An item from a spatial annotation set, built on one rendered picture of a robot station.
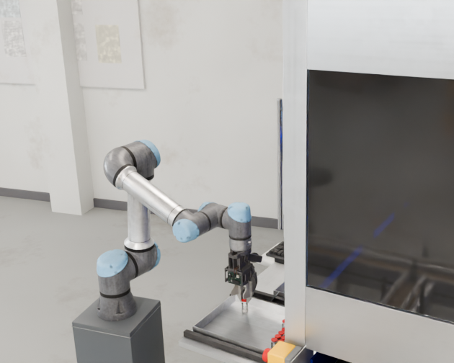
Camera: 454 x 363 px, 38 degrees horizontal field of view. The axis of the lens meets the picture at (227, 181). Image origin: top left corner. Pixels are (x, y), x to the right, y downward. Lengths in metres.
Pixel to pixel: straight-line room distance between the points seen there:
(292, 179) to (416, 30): 0.49
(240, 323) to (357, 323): 0.59
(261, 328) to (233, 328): 0.10
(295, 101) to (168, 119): 3.63
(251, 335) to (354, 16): 1.13
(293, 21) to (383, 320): 0.78
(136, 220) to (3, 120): 3.79
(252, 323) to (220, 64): 2.99
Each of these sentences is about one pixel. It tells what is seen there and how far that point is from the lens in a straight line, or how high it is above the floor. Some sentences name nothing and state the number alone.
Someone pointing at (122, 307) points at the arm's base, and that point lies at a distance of 2.51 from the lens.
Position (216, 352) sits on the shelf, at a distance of 2.13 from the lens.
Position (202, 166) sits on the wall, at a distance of 5.22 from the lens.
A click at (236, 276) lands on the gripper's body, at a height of 1.05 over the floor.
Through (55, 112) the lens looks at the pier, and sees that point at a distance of 5.51.
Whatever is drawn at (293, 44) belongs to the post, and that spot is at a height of 1.86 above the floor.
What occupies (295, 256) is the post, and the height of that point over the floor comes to 1.29.
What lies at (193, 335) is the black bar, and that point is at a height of 0.90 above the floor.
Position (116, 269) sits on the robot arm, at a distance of 2.44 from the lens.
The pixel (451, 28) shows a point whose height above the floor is 1.91.
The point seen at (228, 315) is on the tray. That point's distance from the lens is 2.31.
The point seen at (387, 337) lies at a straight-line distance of 1.77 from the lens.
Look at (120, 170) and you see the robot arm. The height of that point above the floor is 1.39.
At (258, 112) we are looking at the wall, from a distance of 4.92.
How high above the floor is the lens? 2.08
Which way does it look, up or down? 19 degrees down
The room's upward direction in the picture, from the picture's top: 2 degrees counter-clockwise
